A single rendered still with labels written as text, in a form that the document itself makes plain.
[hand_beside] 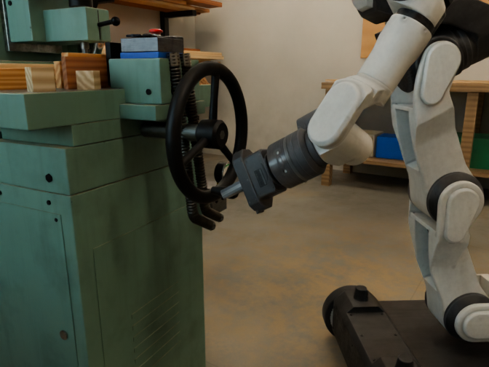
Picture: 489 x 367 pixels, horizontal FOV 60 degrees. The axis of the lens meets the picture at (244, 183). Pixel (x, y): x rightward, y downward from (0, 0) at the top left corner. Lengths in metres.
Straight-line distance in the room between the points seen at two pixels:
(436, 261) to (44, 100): 0.99
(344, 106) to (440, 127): 0.49
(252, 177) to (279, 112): 3.68
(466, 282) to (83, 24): 1.15
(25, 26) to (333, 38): 3.38
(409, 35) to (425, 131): 0.43
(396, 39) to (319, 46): 3.54
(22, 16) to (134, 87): 0.34
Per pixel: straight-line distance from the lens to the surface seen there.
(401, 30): 0.73
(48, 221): 0.92
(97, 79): 0.90
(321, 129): 0.68
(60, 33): 1.10
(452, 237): 1.18
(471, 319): 1.32
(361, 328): 1.39
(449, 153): 1.17
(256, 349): 1.58
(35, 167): 0.91
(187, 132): 0.89
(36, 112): 0.79
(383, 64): 0.72
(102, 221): 0.92
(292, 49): 4.37
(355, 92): 0.68
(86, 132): 0.86
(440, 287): 1.29
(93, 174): 0.88
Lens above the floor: 0.93
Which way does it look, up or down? 15 degrees down
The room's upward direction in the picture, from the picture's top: straight up
